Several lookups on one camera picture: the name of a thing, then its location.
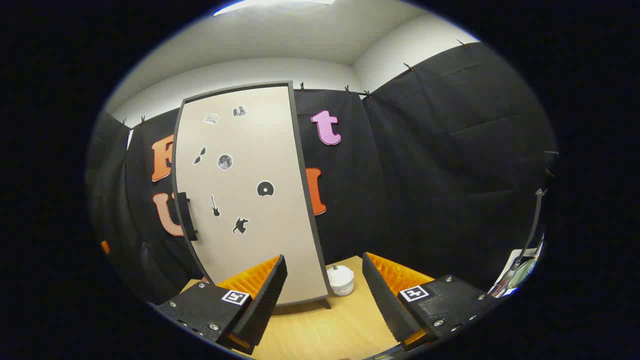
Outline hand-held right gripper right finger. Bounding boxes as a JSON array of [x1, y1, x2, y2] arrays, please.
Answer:
[[362, 251, 501, 351]]

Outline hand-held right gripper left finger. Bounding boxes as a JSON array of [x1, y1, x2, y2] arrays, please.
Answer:
[[150, 254, 289, 357]]

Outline black cabinet door handle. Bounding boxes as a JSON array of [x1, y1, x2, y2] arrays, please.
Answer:
[[176, 192, 199, 242]]

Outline dark grey cabinet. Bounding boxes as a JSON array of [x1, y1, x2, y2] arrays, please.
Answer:
[[171, 81, 332, 307]]

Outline beige cabinet door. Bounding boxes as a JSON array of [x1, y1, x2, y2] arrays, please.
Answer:
[[172, 85, 327, 306]]

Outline white round container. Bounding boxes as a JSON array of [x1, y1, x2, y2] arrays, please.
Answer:
[[326, 265, 355, 297]]

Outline black backdrop cloth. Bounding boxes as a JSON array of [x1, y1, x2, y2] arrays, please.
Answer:
[[85, 42, 558, 306]]

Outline white printed sheets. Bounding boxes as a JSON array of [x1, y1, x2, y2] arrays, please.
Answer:
[[487, 235, 545, 298]]

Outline thin dark stand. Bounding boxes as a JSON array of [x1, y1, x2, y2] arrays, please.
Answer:
[[515, 187, 548, 266]]

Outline ceiling light panel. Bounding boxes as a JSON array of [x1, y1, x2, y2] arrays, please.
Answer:
[[214, 0, 336, 16]]

